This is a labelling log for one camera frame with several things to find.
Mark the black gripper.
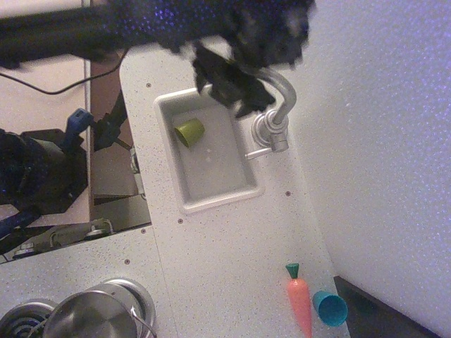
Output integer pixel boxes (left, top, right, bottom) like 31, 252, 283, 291
158, 1, 316, 118

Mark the silver toy faucet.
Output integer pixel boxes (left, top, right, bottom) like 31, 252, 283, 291
243, 68, 297, 160

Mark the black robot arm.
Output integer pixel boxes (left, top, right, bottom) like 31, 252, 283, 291
1, 1, 315, 118

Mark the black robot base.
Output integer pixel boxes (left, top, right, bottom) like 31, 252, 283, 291
0, 128, 92, 254

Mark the green plastic cup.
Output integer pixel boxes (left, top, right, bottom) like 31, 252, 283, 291
174, 118, 205, 148

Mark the white toy sink basin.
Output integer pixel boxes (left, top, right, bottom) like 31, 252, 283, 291
154, 88, 264, 214

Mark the orange toy carrot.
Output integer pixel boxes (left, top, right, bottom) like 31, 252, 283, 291
285, 263, 313, 338

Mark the teal plastic cup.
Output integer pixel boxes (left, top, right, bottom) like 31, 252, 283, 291
312, 290, 348, 327

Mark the stainless steel pot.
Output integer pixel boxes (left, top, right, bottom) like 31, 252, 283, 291
43, 287, 157, 337

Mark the silver stove burner front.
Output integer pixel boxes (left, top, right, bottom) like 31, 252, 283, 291
1, 299, 57, 337

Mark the thin black cable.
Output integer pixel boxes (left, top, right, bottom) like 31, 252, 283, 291
0, 49, 130, 95

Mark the blue clamp handle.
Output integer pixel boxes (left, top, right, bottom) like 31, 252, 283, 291
61, 108, 94, 151

